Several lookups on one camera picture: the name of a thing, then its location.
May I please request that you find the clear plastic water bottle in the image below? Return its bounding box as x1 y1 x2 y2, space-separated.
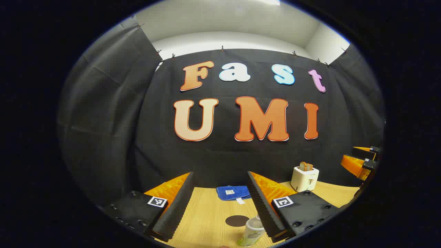
236 214 266 247

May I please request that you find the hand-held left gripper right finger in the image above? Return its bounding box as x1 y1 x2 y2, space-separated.
247 171 340 244

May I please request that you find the dark round coaster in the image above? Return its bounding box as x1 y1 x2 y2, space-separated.
225 215 250 227

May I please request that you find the black backdrop cloth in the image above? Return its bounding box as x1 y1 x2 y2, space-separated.
57 15 386 207

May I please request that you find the blue folded towel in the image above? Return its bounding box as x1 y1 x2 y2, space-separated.
216 185 252 204

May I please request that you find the white toaster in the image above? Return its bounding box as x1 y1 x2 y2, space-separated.
290 166 320 193

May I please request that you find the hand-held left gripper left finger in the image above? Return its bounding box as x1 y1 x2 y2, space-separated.
103 172 194 242

